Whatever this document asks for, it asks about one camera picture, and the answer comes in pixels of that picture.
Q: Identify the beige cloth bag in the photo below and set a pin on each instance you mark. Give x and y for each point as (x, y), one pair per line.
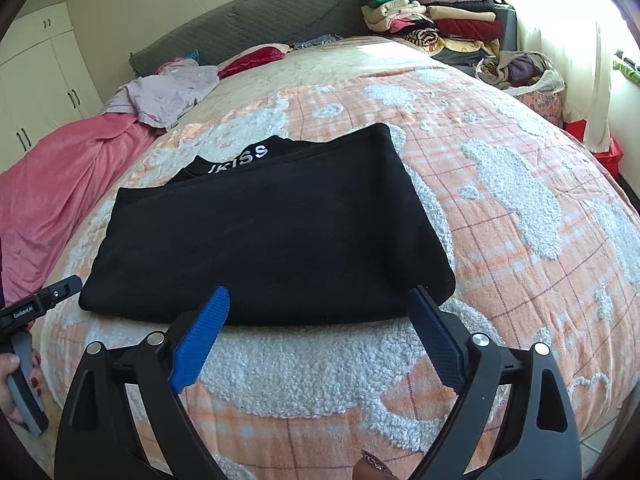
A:
(500, 67)

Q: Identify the pile of folded clothes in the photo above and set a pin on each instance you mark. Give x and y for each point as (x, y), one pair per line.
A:
(450, 25)

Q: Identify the person's right hand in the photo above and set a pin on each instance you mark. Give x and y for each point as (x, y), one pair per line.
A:
(372, 467)

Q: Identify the beige bed sheet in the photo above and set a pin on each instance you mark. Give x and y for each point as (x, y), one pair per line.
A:
(310, 67)

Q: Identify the green striped cloth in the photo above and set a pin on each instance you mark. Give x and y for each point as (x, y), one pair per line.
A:
(627, 67)

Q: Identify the red box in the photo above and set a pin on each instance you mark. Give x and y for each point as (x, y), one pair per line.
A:
(577, 131)
(611, 157)

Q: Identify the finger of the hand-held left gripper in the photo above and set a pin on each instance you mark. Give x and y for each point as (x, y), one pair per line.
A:
(62, 291)

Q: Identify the pink duvet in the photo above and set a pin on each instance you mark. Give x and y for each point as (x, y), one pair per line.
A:
(60, 170)

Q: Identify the floral storage box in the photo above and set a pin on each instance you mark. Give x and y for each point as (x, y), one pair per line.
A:
(542, 105)

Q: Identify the red velvet cloth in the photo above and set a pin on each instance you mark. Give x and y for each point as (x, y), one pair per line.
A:
(250, 62)

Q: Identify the dark patterned pillow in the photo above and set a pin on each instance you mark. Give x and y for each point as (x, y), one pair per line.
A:
(317, 41)

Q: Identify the grey quilted headboard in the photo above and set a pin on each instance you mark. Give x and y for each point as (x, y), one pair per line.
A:
(280, 15)

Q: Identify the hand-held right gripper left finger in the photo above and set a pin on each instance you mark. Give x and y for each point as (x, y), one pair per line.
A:
(200, 340)

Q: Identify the pink garment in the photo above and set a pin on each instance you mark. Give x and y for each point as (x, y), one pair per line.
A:
(175, 66)

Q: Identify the cream curtain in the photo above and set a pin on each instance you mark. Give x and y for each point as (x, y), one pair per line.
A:
(565, 20)

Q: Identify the white wardrobe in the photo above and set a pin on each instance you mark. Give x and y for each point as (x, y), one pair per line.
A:
(35, 75)

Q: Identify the person's left hand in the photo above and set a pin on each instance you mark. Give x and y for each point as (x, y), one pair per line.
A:
(7, 395)

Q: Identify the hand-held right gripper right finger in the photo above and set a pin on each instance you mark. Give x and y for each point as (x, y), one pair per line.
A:
(440, 340)

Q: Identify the black sweater with orange patches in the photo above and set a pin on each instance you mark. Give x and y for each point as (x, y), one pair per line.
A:
(275, 240)

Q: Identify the dark grey cabinet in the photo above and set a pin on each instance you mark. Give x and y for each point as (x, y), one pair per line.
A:
(507, 25)

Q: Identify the peach fleece blanket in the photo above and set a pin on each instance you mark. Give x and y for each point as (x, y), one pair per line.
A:
(500, 210)

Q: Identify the lilac garment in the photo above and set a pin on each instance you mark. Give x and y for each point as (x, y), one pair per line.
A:
(165, 92)

